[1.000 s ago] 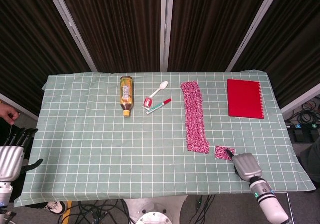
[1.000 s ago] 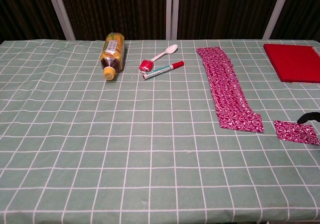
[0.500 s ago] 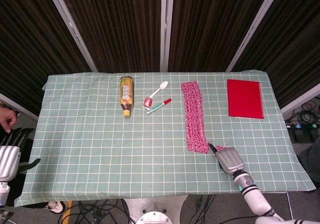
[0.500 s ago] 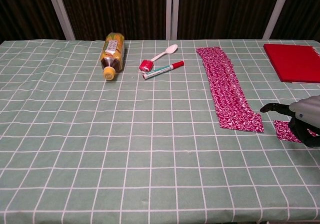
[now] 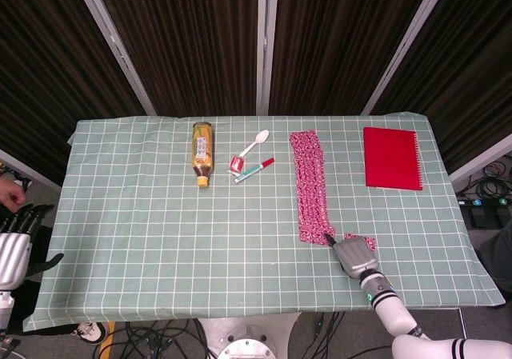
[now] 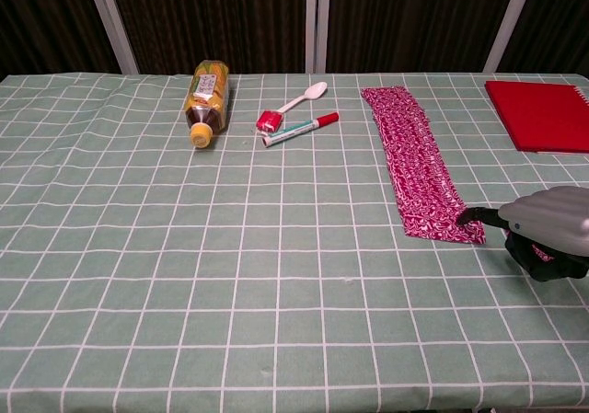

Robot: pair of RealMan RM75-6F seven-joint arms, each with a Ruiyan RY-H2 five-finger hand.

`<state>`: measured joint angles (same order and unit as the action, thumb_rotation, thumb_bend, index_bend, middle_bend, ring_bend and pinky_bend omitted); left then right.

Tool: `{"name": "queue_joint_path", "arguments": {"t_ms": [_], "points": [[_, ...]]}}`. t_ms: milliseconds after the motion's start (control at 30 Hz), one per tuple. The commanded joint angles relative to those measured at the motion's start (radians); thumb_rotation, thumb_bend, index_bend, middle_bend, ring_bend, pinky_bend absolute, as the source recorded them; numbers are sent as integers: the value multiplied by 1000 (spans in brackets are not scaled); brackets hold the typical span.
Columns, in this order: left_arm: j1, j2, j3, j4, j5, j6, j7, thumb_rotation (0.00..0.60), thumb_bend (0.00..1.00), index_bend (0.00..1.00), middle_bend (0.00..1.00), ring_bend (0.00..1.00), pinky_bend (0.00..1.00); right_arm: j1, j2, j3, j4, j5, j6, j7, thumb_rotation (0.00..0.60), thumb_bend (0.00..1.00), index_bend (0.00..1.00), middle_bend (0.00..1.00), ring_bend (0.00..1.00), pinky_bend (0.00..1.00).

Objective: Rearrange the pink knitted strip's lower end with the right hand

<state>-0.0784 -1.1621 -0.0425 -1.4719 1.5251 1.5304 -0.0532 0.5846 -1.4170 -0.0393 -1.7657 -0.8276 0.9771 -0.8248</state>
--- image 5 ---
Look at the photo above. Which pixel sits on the black foot pedal box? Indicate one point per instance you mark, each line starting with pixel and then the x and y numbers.
pixel 484 213

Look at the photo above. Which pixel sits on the white partition base rail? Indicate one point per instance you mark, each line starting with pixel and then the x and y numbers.
pixel 480 166
pixel 28 167

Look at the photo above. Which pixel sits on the white plastic spoon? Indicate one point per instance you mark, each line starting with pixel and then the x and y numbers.
pixel 262 136

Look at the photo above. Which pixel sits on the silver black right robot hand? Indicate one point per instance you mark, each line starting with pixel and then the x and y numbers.
pixel 356 257

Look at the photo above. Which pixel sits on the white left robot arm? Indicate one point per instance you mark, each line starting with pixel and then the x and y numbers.
pixel 5 311

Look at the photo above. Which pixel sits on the red capped white marker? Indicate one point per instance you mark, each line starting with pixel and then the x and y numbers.
pixel 256 170

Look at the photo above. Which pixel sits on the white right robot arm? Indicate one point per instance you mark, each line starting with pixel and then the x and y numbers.
pixel 396 315

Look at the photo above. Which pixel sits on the bare person hand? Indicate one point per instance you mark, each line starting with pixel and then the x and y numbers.
pixel 10 193

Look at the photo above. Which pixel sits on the dark ribbed partition panel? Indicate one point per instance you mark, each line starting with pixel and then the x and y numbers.
pixel 48 75
pixel 472 75
pixel 192 47
pixel 332 47

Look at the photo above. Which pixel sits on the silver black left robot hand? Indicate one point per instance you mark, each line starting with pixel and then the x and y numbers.
pixel 14 255

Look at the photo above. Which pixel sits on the white partition frame post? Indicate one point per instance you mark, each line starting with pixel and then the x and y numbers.
pixel 120 51
pixel 404 47
pixel 266 47

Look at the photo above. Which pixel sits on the red spiral notebook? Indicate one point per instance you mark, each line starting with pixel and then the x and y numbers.
pixel 390 159

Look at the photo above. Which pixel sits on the yellow label tea bottle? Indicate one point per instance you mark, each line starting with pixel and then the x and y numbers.
pixel 202 151

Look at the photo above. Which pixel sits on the dark clothed person leg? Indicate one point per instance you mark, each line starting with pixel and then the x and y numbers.
pixel 498 255

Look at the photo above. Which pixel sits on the green white grid tablecloth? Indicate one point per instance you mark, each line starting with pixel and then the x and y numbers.
pixel 160 235

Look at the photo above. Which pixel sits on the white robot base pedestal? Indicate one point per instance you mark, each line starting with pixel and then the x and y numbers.
pixel 248 339

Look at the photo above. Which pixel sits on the white black sneaker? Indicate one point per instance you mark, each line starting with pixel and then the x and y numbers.
pixel 90 332

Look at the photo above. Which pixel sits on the pink knitted scarf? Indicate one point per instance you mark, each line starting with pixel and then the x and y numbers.
pixel 312 183

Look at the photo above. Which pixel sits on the small red candy packet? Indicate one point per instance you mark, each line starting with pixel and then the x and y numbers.
pixel 237 162

